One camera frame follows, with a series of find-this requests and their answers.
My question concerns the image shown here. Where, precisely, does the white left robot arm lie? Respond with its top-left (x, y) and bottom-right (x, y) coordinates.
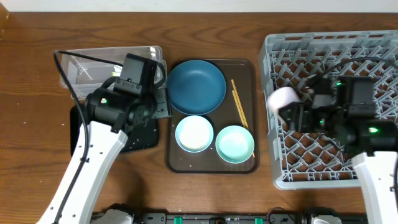
top-left (39, 87), bottom-right (171, 223)

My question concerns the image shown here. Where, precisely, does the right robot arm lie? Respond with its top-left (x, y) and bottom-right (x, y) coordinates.
top-left (267, 76), bottom-right (397, 223)

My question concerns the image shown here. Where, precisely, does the wooden chopstick lower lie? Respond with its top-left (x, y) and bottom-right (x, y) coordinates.
top-left (232, 90), bottom-right (248, 129)

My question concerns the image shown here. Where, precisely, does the white napkin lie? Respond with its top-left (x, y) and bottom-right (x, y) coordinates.
top-left (111, 72), bottom-right (121, 77)

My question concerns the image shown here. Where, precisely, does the wooden chopstick upper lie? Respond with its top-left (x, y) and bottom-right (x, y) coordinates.
top-left (230, 78), bottom-right (256, 158)

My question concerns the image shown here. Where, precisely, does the black waste bin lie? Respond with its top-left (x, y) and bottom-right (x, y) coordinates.
top-left (70, 106), bottom-right (159, 155)

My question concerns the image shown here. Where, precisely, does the clear plastic waste bin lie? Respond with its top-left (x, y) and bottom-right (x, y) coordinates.
top-left (61, 45), bottom-right (167, 100)

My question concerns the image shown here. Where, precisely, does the wooden chopstick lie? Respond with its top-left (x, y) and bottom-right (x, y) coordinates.
top-left (230, 78), bottom-right (256, 158)
top-left (232, 90), bottom-right (248, 129)

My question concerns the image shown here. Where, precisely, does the dark blue plate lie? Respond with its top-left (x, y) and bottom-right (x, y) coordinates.
top-left (166, 60), bottom-right (226, 115)

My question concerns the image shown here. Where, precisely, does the mint green bowl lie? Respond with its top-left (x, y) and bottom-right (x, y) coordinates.
top-left (215, 125), bottom-right (255, 164)

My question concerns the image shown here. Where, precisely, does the grey dishwasher rack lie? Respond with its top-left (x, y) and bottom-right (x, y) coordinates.
top-left (259, 30), bottom-right (397, 190)

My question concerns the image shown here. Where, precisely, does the light blue bowl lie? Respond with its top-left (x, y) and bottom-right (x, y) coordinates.
top-left (175, 116), bottom-right (214, 153)

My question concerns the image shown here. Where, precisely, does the pink plastic cup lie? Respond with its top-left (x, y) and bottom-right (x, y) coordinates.
top-left (266, 87), bottom-right (300, 115)

